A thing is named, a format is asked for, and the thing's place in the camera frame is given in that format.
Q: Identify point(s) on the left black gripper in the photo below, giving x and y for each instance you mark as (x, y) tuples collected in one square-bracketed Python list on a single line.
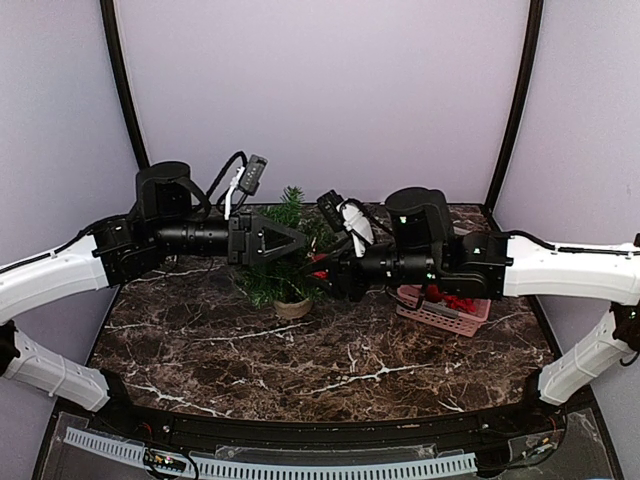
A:
[(240, 253)]

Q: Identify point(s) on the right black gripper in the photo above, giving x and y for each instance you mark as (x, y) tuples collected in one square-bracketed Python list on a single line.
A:
[(343, 274)]

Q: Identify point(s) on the small green christmas tree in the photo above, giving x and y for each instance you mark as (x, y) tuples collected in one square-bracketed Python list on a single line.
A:
[(281, 282)]

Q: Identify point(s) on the pink plastic basket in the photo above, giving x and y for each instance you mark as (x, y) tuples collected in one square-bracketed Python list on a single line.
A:
[(411, 303)]

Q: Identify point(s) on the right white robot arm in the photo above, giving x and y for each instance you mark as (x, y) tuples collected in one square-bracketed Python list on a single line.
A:
[(605, 273)]

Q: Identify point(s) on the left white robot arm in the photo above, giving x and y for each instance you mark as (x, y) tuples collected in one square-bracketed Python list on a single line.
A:
[(45, 278)]

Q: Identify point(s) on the red ball ornament cluster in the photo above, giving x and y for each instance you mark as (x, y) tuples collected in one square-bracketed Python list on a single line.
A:
[(465, 305)]

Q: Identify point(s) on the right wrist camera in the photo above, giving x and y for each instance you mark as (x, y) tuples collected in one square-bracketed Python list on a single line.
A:
[(345, 216)]

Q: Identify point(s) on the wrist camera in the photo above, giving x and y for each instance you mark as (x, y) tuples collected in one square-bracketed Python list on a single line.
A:
[(345, 216), (244, 184)]

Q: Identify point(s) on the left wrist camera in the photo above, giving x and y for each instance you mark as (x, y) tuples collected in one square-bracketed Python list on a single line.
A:
[(244, 184)]

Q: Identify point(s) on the white perforated cable duct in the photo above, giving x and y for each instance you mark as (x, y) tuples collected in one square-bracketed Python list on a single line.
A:
[(166, 464)]

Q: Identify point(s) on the left black frame pole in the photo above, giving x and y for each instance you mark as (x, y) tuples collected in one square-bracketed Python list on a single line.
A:
[(120, 72)]

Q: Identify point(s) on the black frame pole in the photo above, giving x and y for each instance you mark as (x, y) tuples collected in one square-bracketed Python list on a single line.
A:
[(519, 98), (120, 72)]

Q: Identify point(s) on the right black frame pole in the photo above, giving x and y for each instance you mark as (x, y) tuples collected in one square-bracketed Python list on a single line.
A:
[(519, 98)]

